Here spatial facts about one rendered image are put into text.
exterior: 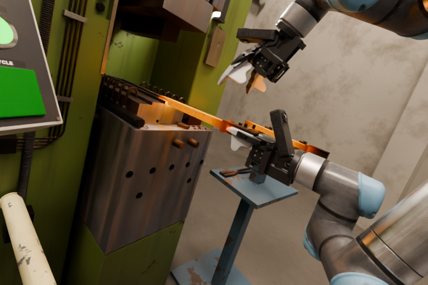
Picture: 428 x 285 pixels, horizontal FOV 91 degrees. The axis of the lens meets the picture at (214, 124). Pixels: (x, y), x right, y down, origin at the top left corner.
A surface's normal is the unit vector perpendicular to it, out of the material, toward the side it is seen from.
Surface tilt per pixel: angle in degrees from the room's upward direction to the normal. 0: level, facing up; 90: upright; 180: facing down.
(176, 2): 90
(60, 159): 90
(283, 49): 90
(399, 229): 70
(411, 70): 90
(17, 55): 60
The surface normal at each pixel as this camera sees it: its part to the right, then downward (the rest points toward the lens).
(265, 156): -0.61, -0.03
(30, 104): 0.95, -0.18
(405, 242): -0.69, -0.36
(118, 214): 0.74, 0.35
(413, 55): -0.83, -0.15
